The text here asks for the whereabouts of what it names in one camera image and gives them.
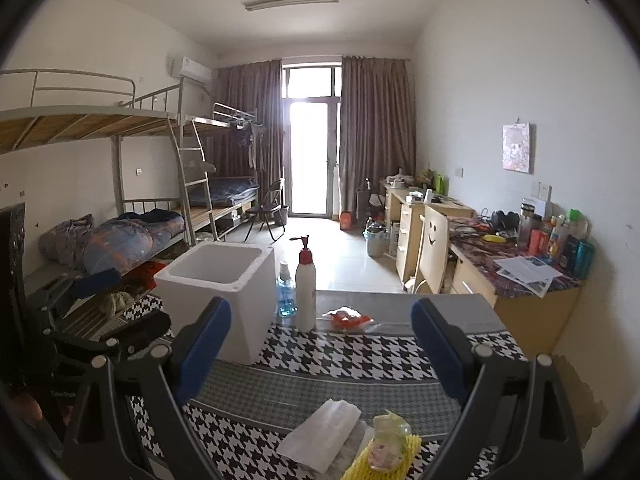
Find houndstooth tablecloth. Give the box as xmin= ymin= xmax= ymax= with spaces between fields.
xmin=60 ymin=290 xmax=531 ymax=480

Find wooden chair with smiley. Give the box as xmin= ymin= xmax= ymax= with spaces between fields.
xmin=412 ymin=203 xmax=450 ymax=295

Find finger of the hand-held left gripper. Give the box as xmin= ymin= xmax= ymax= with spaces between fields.
xmin=47 ymin=268 xmax=123 ymax=329
xmin=59 ymin=309 xmax=172 ymax=357

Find printed paper sheets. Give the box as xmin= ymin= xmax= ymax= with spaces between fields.
xmin=492 ymin=255 xmax=563 ymax=297

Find glass balcony door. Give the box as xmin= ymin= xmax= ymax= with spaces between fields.
xmin=281 ymin=62 xmax=343 ymax=218

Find metal bunk bed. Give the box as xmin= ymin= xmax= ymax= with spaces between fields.
xmin=192 ymin=102 xmax=262 ymax=241
xmin=0 ymin=69 xmax=211 ymax=281

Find orange bag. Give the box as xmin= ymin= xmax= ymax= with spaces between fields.
xmin=135 ymin=260 xmax=167 ymax=286

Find dark blue blanket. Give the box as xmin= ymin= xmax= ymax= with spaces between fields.
xmin=202 ymin=176 xmax=256 ymax=208

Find brown curtain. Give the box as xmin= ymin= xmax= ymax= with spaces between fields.
xmin=339 ymin=55 xmax=417 ymax=216
xmin=216 ymin=59 xmax=285 ymax=221

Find dark bag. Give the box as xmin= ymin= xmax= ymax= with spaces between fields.
xmin=356 ymin=180 xmax=386 ymax=223

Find white foam box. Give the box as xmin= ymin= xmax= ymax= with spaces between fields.
xmin=154 ymin=241 xmax=277 ymax=366

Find black folding chair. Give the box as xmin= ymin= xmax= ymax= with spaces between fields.
xmin=245 ymin=177 xmax=286 ymax=243

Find black headphones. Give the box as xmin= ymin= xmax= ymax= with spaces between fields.
xmin=492 ymin=210 xmax=521 ymax=233

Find blue mouthwash bottle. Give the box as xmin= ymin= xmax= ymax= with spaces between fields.
xmin=276 ymin=261 xmax=298 ymax=317

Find dark hanging clothes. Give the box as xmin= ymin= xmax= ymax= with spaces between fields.
xmin=235 ymin=122 xmax=266 ymax=171

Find red snack packet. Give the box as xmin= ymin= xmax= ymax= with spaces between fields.
xmin=322 ymin=306 xmax=372 ymax=332

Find blue orange plaid quilt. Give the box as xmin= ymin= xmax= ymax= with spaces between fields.
xmin=39 ymin=209 xmax=186 ymax=276

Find row of toiletry bottles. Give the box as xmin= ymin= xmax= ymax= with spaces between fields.
xmin=517 ymin=200 xmax=596 ymax=281

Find yellow foam net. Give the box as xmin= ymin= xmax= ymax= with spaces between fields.
xmin=342 ymin=432 xmax=422 ymax=480

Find wall poster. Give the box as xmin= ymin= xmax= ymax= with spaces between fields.
xmin=502 ymin=122 xmax=536 ymax=173

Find white air conditioner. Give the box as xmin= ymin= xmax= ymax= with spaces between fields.
xmin=171 ymin=56 xmax=212 ymax=83

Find white pump bottle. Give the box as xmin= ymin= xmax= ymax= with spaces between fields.
xmin=290 ymin=234 xmax=317 ymax=333

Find ceiling tube light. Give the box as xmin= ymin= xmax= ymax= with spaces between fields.
xmin=244 ymin=0 xmax=341 ymax=12

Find wooden desk with drawers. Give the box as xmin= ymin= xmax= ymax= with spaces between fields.
xmin=382 ymin=180 xmax=476 ymax=286

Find wooden desk with patterned cover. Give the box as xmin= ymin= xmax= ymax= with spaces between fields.
xmin=447 ymin=230 xmax=586 ymax=356

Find clear plastic bag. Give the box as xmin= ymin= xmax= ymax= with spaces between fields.
xmin=372 ymin=410 xmax=413 ymax=448

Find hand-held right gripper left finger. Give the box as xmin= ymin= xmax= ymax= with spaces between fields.
xmin=62 ymin=296 xmax=233 ymax=480

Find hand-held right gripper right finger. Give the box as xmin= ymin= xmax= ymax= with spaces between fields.
xmin=411 ymin=297 xmax=586 ymax=480

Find white bucket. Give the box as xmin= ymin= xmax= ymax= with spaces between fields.
xmin=365 ymin=225 xmax=388 ymax=258

